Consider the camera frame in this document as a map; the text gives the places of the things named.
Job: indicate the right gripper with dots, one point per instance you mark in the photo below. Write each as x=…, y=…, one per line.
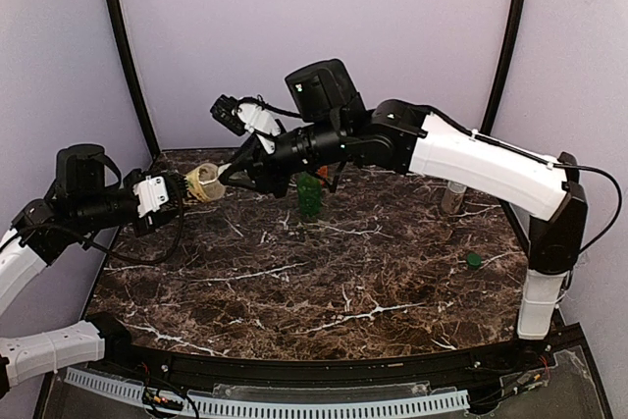
x=258, y=165

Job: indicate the yellow tea bottle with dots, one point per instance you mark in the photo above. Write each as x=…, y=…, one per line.
x=203, y=183

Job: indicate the coffee latte bottle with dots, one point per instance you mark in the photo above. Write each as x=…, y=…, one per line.
x=453, y=197

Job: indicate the green bottle cap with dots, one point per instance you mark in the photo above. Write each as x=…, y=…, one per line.
x=474, y=261

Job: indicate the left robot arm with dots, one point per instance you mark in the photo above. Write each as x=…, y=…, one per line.
x=89, y=194

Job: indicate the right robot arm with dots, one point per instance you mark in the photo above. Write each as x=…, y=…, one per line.
x=406, y=138

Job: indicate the green soda bottle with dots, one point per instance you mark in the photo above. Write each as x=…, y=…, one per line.
x=310, y=194

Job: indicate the orange drink bottle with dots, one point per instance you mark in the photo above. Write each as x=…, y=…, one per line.
x=323, y=174

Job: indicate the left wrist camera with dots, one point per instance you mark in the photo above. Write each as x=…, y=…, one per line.
x=154, y=192

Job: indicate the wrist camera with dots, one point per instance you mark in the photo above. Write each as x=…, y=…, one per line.
x=248, y=114
x=154, y=192

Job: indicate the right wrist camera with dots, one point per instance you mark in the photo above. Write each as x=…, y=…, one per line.
x=248, y=114

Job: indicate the white slotted cable duct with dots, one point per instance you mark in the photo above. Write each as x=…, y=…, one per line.
x=231, y=401

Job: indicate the left black frame post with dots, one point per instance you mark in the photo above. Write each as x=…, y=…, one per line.
x=121, y=38

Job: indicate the black frame post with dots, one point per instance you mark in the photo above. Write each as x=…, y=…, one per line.
x=121, y=38
x=511, y=30

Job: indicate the black front rail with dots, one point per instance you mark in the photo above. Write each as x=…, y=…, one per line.
x=472, y=367

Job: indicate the right black frame post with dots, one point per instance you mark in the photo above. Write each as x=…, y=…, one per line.
x=511, y=30

